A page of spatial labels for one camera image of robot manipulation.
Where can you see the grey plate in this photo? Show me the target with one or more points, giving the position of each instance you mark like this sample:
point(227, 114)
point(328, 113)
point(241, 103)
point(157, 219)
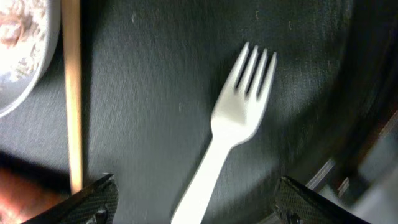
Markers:
point(15, 93)

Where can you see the grey dishwasher rack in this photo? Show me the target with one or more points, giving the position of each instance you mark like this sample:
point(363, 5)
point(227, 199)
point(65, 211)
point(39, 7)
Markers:
point(362, 177)

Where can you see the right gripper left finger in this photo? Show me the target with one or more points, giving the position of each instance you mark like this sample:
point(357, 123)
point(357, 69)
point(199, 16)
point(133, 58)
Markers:
point(96, 203)

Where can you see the white plastic fork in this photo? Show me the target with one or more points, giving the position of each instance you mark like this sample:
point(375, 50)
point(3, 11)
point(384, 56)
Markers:
point(235, 119)

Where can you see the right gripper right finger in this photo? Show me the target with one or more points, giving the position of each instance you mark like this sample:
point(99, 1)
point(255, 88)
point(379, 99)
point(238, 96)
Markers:
point(295, 203)

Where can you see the round black tray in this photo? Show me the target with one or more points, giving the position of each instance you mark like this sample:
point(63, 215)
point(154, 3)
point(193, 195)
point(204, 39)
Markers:
point(152, 71)

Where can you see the rice and seed scraps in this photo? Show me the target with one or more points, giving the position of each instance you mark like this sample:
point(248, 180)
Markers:
point(23, 32)

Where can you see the wooden chopstick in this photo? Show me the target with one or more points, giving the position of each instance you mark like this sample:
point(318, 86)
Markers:
point(72, 63)

